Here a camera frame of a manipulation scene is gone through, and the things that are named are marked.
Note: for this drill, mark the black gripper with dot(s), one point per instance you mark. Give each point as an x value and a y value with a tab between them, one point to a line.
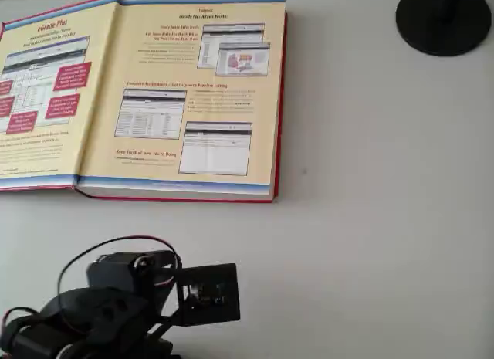
101	272

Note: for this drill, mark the red anatomy textbook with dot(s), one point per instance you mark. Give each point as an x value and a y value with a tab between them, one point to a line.
173	104

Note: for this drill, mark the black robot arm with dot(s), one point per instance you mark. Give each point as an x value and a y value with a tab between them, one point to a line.
85	316

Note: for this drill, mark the black round stand base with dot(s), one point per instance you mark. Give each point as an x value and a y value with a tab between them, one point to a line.
440	31

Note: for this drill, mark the black gripper camera mount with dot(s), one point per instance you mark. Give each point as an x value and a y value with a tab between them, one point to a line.
210	293

